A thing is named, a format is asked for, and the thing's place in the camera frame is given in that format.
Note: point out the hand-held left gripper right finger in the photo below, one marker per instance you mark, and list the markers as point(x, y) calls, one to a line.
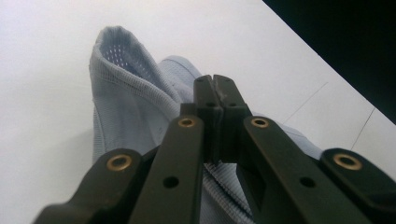
point(233, 130)

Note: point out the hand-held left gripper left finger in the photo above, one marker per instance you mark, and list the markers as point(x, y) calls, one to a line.
point(211, 130)

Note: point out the light blue tank top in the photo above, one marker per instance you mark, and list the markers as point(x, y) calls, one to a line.
point(124, 109)

